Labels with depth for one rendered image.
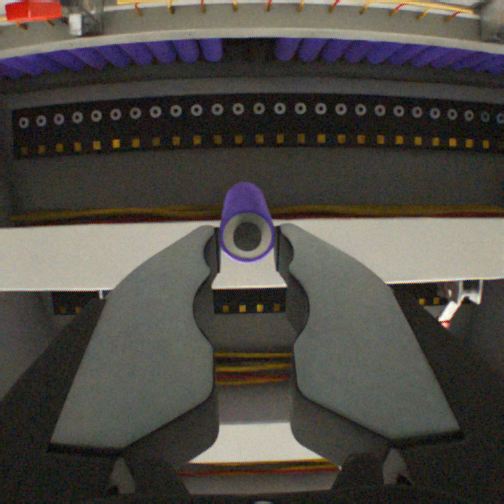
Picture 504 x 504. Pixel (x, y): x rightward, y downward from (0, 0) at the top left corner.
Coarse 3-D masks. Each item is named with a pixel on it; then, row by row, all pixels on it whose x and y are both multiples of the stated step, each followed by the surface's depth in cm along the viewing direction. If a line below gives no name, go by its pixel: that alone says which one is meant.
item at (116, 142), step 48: (192, 96) 38; (240, 96) 38; (288, 96) 38; (336, 96) 38; (384, 96) 38; (48, 144) 38; (96, 144) 38; (144, 144) 38; (192, 144) 38; (240, 144) 39; (288, 144) 39; (336, 144) 39; (384, 144) 39; (432, 144) 39; (480, 144) 39
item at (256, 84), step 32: (0, 0) 20; (448, 0) 22; (32, 96) 36; (64, 96) 37; (96, 96) 37; (128, 96) 37; (160, 96) 37; (416, 96) 37; (448, 96) 37; (480, 96) 37
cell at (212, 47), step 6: (204, 42) 27; (210, 42) 27; (216, 42) 28; (222, 42) 29; (204, 48) 29; (210, 48) 29; (216, 48) 29; (222, 48) 31; (204, 54) 31; (210, 54) 30; (216, 54) 31; (222, 54) 32; (210, 60) 32; (216, 60) 32
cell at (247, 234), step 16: (240, 192) 15; (256, 192) 16; (224, 208) 15; (240, 208) 12; (256, 208) 12; (224, 224) 12; (240, 224) 12; (256, 224) 12; (272, 224) 13; (224, 240) 13; (240, 240) 12; (256, 240) 12; (272, 240) 13; (240, 256) 13; (256, 256) 13
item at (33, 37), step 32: (128, 0) 21; (160, 0) 21; (384, 0) 22; (0, 32) 23; (32, 32) 23; (64, 32) 23; (128, 32) 23; (160, 32) 24; (192, 32) 24; (224, 32) 24; (256, 32) 24; (288, 32) 24; (320, 32) 24; (352, 32) 24; (384, 32) 24; (416, 32) 24; (448, 32) 24; (480, 32) 24
